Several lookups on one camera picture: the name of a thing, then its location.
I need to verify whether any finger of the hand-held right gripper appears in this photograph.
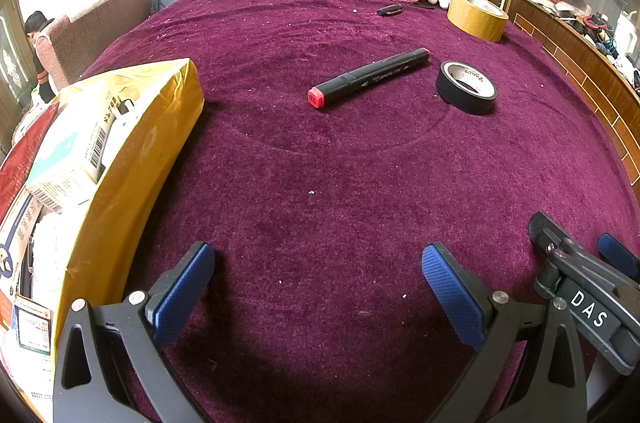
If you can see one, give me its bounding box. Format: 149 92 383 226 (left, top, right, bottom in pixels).
529 211 640 302
597 233 640 279

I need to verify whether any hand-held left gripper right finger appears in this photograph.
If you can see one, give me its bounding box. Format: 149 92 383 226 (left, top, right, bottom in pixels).
421 242 589 423

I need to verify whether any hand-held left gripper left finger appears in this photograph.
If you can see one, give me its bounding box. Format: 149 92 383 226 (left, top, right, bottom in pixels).
52 241 216 423

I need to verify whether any yellow bag with boxes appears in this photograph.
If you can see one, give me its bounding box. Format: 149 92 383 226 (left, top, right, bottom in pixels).
0 58 205 423

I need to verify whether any white green printed box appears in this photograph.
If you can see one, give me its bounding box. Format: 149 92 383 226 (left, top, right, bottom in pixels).
25 103 123 214

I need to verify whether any white gadget with black legs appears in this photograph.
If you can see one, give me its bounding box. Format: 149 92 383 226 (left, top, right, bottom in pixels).
106 96 142 130

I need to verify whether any red gold-print pouch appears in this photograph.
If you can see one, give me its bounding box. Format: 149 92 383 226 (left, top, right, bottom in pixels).
0 103 66 224

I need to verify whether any black tape roll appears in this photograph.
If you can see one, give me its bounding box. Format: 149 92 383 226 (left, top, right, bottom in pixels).
435 60 498 116

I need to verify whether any white printed leaflet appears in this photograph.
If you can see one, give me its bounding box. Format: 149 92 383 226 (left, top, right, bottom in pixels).
14 294 54 357

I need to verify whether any blue white packet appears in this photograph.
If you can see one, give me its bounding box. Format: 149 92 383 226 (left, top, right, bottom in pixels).
0 193 47 304

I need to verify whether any wooden partition counter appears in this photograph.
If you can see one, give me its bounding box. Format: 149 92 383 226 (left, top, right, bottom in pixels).
487 0 640 189

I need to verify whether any maroon velvet tablecloth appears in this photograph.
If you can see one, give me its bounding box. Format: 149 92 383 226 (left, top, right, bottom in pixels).
75 0 640 423

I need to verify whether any cluttered tool pile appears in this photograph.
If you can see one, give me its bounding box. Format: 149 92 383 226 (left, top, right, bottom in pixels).
555 0 640 89

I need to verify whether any yellow tape roll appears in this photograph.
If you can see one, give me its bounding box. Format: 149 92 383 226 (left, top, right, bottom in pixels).
446 0 510 43

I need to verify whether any black marker with red cap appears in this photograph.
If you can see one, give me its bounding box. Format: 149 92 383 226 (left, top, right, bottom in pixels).
307 48 431 109

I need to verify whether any reddish brown armchair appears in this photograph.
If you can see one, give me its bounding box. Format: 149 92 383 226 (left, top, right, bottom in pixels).
34 0 159 90

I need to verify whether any wooden glass-panel door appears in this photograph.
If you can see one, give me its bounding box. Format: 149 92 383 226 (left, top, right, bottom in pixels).
0 0 31 144

